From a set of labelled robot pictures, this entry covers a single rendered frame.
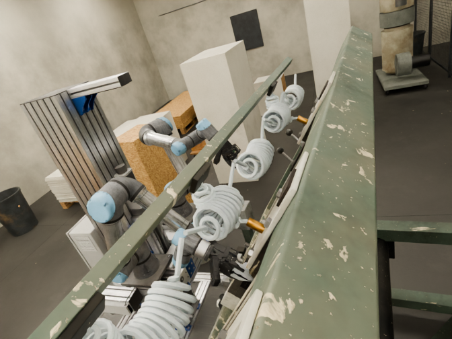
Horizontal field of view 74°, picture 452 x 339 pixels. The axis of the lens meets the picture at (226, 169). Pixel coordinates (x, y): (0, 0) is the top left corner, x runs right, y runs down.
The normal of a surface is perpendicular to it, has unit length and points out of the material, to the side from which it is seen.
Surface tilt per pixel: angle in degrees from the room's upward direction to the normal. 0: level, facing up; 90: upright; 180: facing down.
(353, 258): 33
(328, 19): 90
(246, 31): 90
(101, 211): 83
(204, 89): 90
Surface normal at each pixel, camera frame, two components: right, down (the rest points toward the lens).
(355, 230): 0.26, -0.73
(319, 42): -0.29, 0.51
